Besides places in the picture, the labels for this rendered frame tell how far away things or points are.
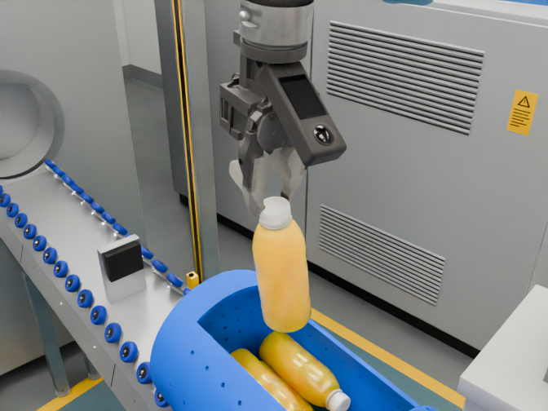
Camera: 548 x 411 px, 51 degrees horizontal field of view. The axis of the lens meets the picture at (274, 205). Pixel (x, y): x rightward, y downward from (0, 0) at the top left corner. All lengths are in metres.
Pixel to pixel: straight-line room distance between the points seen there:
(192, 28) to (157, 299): 0.67
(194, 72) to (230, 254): 1.81
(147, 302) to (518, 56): 1.38
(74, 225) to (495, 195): 1.45
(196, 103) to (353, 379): 0.82
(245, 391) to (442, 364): 1.85
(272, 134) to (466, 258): 1.83
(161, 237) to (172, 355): 2.41
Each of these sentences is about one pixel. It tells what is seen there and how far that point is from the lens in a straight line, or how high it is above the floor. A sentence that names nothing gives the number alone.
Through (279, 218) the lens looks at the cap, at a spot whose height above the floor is 1.49.
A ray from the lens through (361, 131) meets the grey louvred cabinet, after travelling 2.43.
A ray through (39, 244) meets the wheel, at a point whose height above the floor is 0.97.
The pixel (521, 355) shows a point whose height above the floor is 1.15.
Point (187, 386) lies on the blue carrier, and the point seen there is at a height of 1.15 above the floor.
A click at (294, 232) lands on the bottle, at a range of 0.71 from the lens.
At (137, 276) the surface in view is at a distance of 1.47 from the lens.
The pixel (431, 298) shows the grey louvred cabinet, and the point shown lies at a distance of 2.58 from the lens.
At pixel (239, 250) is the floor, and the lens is 3.20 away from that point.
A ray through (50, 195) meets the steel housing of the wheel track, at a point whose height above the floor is 0.93.
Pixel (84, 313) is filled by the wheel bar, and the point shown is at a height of 0.93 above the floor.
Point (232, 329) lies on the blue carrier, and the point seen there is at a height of 1.10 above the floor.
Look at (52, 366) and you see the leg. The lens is 2.46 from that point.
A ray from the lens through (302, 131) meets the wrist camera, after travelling 0.57.
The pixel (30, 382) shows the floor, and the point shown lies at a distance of 2.69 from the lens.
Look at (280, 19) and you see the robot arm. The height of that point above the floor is 1.73.
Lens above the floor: 1.86
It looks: 31 degrees down
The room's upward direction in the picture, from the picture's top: straight up
